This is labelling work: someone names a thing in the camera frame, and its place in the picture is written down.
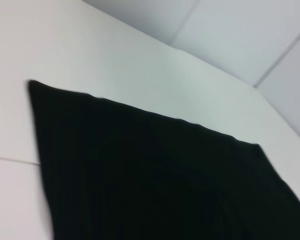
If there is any black shirt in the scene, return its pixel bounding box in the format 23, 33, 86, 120
27, 79, 300, 240

